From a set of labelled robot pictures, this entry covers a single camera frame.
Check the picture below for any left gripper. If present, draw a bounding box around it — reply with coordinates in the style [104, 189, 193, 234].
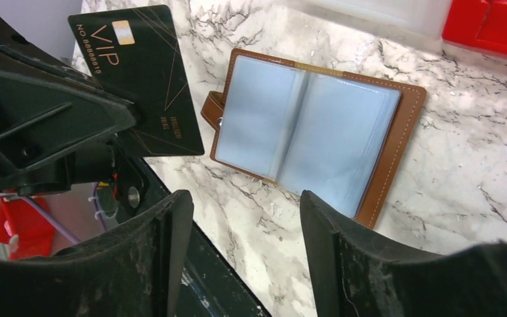
[0, 17, 149, 218]

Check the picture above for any brown leather card holder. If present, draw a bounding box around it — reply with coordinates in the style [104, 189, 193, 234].
[201, 48, 427, 228]

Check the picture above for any white plastic bin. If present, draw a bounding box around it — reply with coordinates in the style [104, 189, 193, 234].
[281, 0, 452, 41]

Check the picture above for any red plastic bin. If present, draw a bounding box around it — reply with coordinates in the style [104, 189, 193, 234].
[442, 0, 507, 59]

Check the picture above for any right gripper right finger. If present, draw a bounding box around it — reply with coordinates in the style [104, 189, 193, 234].
[300, 191, 507, 316]

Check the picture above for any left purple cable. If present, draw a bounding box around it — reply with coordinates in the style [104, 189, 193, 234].
[17, 184, 110, 246]

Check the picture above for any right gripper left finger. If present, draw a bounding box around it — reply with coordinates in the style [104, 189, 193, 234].
[0, 190, 194, 316]

